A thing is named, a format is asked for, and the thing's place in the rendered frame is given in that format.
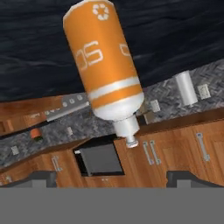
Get small orange pot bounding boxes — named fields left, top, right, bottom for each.
left=30, top=128, right=45, bottom=143

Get orange white soap dispenser bottle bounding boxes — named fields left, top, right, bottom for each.
left=62, top=0, right=145, bottom=150

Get silver stove with knobs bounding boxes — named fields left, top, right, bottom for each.
left=45, top=93, right=91, bottom=123

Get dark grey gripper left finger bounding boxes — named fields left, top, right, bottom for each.
left=2, top=170, right=58, bottom=189

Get white paper towel roll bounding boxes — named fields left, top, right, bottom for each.
left=174, top=70, right=199, bottom=107

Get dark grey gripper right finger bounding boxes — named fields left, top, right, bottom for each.
left=165, top=170, right=224, bottom=189

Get wooden base cupboards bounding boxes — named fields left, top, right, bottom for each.
left=0, top=94, right=90, bottom=137

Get wooden wall cupboards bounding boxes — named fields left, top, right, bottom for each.
left=0, top=107, right=224, bottom=189

